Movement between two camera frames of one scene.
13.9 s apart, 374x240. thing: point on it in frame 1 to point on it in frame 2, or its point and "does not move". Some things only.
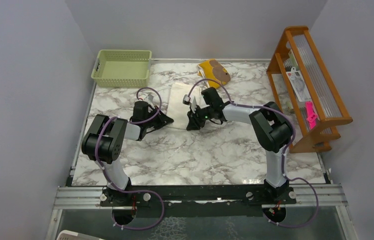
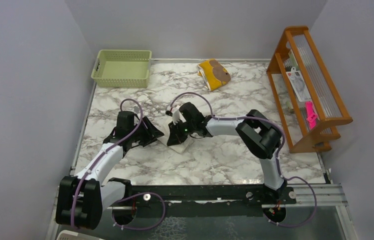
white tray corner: (68, 235) does not move
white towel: (177, 111) to (162, 122)
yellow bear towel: (214, 73) does not move
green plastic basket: (122, 68) does not move
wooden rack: (304, 90) does not move
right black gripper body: (201, 115) to (181, 131)
